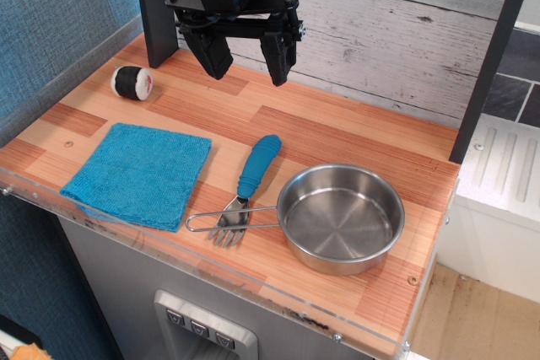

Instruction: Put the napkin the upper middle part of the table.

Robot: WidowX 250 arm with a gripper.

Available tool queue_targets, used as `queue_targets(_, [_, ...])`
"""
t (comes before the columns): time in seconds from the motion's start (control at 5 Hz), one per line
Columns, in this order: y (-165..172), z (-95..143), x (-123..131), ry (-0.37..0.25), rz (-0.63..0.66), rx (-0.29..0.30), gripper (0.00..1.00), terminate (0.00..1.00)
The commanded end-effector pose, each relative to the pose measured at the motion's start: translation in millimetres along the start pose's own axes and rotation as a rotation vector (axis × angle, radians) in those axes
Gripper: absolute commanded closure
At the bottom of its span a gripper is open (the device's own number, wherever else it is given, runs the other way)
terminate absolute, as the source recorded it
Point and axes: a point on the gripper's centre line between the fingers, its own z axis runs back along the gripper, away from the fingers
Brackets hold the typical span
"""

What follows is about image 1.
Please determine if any blue cloth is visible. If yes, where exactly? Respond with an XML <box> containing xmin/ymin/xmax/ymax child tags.
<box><xmin>60</xmin><ymin>123</ymin><xmax>212</xmax><ymax>232</ymax></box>

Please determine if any dark grey left post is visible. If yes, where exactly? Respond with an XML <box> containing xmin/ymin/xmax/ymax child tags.
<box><xmin>139</xmin><ymin>0</ymin><xmax>178</xmax><ymax>68</ymax></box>

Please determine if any yellow object at corner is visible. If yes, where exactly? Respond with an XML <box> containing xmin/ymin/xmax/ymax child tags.
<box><xmin>9</xmin><ymin>344</ymin><xmax>52</xmax><ymax>360</ymax></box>

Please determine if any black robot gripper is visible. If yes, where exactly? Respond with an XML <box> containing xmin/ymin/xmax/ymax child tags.
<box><xmin>165</xmin><ymin>0</ymin><xmax>305</xmax><ymax>87</ymax></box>

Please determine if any dark grey right post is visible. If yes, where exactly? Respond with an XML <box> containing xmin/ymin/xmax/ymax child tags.
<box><xmin>449</xmin><ymin>0</ymin><xmax>524</xmax><ymax>164</ymax></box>

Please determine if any white ridged side cabinet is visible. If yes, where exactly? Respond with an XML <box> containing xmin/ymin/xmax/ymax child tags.
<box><xmin>437</xmin><ymin>115</ymin><xmax>539</xmax><ymax>301</ymax></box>

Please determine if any small steel pan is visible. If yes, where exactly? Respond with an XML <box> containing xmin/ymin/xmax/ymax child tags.
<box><xmin>185</xmin><ymin>162</ymin><xmax>406</xmax><ymax>277</ymax></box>

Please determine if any silver dispenser button panel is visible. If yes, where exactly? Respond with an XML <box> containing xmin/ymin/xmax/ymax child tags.
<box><xmin>154</xmin><ymin>289</ymin><xmax>259</xmax><ymax>360</ymax></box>

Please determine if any blue-handled metal fork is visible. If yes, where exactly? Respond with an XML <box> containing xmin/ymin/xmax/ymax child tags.
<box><xmin>208</xmin><ymin>135</ymin><xmax>282</xmax><ymax>248</ymax></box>

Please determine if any toy sushi roll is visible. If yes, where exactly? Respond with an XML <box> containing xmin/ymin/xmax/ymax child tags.
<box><xmin>111</xmin><ymin>66</ymin><xmax>154</xmax><ymax>101</ymax></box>

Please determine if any clear acrylic table edge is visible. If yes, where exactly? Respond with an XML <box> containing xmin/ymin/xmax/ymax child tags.
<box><xmin>0</xmin><ymin>167</ymin><xmax>413</xmax><ymax>360</ymax></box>

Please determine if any dark grey post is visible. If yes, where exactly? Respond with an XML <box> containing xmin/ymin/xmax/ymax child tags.
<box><xmin>139</xmin><ymin>0</ymin><xmax>178</xmax><ymax>68</ymax></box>
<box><xmin>449</xmin><ymin>0</ymin><xmax>524</xmax><ymax>164</ymax></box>

